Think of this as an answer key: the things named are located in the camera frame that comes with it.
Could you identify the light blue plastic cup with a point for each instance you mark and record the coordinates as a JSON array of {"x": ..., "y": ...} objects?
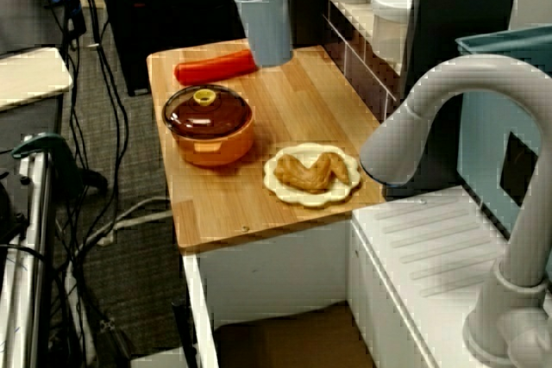
[{"x": 267, "y": 36}]

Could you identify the brown lid with yellow knob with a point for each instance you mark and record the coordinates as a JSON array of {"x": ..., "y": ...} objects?
[{"x": 207, "y": 120}]

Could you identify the dark tile backsplash panel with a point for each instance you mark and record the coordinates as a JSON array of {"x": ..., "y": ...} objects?
[{"x": 310, "y": 19}]

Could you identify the black computer tower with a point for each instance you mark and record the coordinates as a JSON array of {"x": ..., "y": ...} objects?
[{"x": 172, "y": 32}]

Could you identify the orange-red toy sausage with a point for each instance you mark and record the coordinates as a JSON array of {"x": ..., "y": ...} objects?
[{"x": 211, "y": 67}]

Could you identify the beige tiled shelf ledge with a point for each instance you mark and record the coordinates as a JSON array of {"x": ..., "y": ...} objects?
[{"x": 364, "y": 14}]

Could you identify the large white lidded jar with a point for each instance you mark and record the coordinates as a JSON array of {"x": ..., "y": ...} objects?
[{"x": 390, "y": 19}]

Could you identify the orange toy pot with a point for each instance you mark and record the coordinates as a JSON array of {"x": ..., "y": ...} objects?
[{"x": 233, "y": 144}]

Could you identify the brown toy chicken wing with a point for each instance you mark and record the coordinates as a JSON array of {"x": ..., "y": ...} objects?
[{"x": 302, "y": 176}]

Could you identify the gray toy faucet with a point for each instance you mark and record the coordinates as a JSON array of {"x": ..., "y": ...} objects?
[{"x": 431, "y": 96}]

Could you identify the cream flower-shaped plate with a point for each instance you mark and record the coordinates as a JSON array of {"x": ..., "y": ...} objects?
[{"x": 302, "y": 197}]

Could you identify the white side table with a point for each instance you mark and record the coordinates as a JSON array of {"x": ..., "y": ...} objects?
[{"x": 30, "y": 75}]

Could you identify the teal plastic bin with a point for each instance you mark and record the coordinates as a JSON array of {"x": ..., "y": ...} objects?
[{"x": 487, "y": 135}]

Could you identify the white toy kitchen cabinet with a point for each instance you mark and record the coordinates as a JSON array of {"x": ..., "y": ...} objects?
[{"x": 267, "y": 273}]

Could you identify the white toy sink unit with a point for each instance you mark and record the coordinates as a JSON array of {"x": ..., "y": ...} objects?
[{"x": 409, "y": 256}]

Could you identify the dark gray upright post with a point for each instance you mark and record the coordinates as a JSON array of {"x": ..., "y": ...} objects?
[{"x": 453, "y": 6}]

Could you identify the silver aluminium frame rail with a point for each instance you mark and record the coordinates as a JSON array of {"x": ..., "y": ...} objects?
[{"x": 36, "y": 256}]

